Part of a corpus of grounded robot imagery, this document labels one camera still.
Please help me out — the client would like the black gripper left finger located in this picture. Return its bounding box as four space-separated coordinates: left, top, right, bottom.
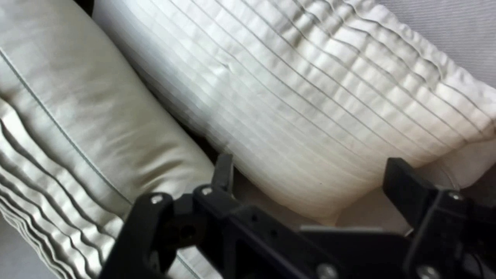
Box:
97 152 322 279

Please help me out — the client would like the cream pleated pillow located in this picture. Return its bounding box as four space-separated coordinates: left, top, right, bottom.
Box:
91 0 496 224
0 0 221 279

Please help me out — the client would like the grey fabric sofa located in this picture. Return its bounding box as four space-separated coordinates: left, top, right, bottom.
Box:
0 0 496 279

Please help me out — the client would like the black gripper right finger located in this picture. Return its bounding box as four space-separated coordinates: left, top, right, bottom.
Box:
382 159 496 279

